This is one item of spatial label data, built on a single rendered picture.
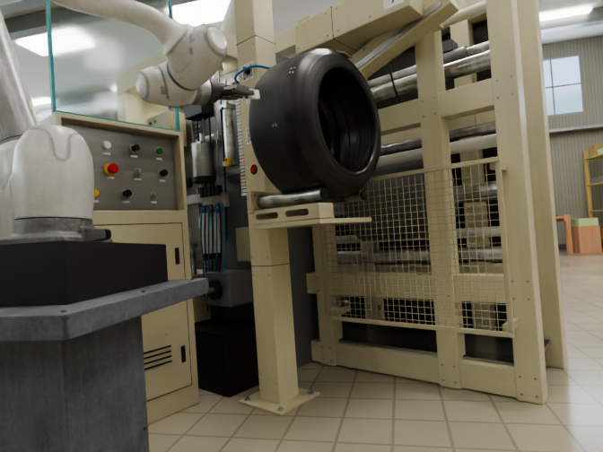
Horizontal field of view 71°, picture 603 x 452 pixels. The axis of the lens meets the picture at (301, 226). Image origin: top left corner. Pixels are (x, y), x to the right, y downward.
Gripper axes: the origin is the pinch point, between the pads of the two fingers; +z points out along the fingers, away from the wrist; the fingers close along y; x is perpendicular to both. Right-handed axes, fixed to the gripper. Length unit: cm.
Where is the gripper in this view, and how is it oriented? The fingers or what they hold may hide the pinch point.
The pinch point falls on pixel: (250, 94)
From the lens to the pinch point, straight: 152.3
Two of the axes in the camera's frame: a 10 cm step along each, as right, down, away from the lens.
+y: -7.6, 0.7, 6.5
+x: 1.7, 9.8, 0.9
